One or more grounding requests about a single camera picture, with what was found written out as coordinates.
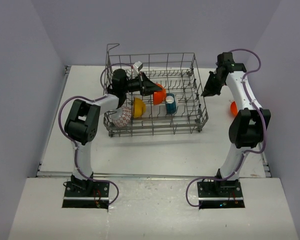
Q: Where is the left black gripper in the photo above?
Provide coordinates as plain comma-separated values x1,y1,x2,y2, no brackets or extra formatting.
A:
121,72,162,97

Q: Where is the orange white bowl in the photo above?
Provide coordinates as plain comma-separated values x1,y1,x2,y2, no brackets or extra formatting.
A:
153,83,167,105

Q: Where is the orange plastic bowl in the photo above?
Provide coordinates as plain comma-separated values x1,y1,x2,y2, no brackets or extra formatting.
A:
230,101,238,117

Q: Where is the teal white bowl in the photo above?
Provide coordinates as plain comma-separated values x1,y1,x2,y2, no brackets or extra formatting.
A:
165,93,178,115

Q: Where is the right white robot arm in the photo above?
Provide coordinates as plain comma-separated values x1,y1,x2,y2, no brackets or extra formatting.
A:
202,51,271,197

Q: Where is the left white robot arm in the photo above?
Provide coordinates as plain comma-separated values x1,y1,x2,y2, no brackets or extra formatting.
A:
61,68,163,197

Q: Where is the yellow bowl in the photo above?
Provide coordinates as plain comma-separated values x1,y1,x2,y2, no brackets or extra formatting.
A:
133,97,146,119

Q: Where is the red patterned white bowl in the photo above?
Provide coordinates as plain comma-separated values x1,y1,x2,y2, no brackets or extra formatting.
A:
111,106,132,128

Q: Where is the grey wire dish rack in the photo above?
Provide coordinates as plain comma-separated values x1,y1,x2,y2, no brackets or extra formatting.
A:
102,43,209,137

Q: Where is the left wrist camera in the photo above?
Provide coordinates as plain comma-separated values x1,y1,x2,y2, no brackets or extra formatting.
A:
132,61,143,74

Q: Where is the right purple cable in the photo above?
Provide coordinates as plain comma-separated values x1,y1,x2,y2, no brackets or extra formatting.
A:
185,47,268,208

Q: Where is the purple cable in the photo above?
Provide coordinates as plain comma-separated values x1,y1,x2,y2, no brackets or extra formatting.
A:
58,62,138,206
185,47,268,208

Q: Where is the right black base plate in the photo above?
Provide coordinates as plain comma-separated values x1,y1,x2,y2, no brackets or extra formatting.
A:
197,180,243,199

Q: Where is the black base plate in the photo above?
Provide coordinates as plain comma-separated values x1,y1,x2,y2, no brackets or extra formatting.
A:
63,181,110,201
197,180,243,199

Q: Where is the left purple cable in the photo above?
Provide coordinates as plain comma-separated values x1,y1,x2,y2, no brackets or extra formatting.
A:
58,62,138,206

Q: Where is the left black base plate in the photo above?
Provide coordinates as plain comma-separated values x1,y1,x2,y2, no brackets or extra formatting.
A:
63,181,110,201

